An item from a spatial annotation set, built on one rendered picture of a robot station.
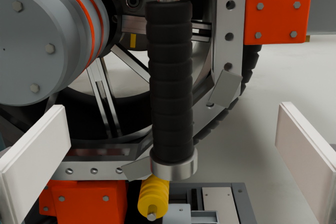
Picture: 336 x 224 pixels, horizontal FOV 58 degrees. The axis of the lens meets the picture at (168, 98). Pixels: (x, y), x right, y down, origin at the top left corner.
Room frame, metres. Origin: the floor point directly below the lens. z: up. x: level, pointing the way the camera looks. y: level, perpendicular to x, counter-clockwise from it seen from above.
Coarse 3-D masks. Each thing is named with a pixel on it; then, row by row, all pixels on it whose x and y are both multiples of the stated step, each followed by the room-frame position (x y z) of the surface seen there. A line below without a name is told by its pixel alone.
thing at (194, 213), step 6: (192, 210) 0.82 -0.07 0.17; (198, 210) 0.82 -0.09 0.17; (204, 210) 0.82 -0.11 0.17; (210, 210) 0.82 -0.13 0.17; (216, 210) 0.81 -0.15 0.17; (192, 216) 0.81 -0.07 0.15; (198, 216) 0.81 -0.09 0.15; (204, 216) 0.81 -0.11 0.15; (210, 216) 0.81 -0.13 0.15; (216, 216) 0.79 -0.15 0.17; (192, 222) 0.77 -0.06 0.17; (198, 222) 0.76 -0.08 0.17; (204, 222) 0.76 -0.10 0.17; (210, 222) 0.76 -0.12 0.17; (216, 222) 0.76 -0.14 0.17
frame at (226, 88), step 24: (216, 0) 0.44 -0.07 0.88; (240, 0) 0.44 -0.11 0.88; (216, 24) 0.44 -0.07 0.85; (240, 24) 0.44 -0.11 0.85; (216, 48) 0.44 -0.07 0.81; (240, 48) 0.44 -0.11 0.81; (216, 72) 0.44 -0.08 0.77; (240, 72) 0.44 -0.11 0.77; (216, 96) 0.44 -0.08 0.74; (0, 120) 0.51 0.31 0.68; (72, 144) 0.51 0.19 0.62; (96, 144) 0.51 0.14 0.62; (120, 144) 0.50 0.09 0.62; (144, 144) 0.49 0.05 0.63; (72, 168) 0.45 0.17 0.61; (96, 168) 0.45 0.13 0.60; (120, 168) 0.46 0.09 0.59; (144, 168) 0.44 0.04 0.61
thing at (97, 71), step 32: (128, 32) 0.55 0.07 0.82; (192, 32) 0.56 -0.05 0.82; (96, 64) 0.55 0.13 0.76; (128, 64) 0.55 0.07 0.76; (192, 64) 0.64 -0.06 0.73; (64, 96) 0.71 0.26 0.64; (96, 96) 0.55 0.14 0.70; (128, 96) 0.76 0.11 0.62; (96, 128) 0.58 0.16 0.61; (128, 128) 0.56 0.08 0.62
